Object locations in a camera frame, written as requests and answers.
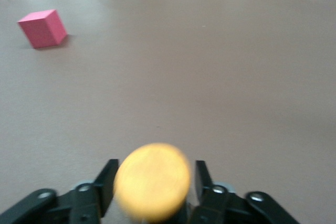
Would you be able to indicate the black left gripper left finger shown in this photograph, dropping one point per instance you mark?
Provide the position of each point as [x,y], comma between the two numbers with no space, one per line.
[78,203]

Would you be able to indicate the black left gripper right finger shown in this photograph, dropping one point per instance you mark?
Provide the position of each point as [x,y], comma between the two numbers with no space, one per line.
[223,208]

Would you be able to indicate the orange capped push button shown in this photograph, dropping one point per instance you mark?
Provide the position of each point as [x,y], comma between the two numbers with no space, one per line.
[152,179]

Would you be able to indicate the pink foam cube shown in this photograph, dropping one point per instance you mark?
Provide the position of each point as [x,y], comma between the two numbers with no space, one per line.
[42,30]

